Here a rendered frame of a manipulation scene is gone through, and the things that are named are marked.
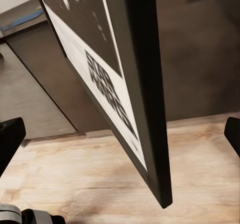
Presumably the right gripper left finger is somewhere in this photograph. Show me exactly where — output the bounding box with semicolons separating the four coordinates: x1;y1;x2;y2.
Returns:
0;117;26;177

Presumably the poster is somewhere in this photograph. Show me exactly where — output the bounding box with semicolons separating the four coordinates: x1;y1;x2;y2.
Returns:
38;0;173;209

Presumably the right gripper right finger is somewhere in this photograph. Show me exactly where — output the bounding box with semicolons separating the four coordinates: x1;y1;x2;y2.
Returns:
224;117;240;157

